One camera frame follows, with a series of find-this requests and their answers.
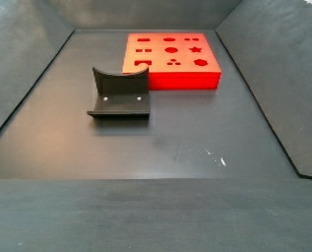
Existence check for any red shape sorter block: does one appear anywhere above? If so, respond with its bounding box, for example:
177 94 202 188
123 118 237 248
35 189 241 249
122 32 221 91

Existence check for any black curved holder bracket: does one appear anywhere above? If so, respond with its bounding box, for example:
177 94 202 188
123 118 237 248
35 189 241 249
87 68 150 118

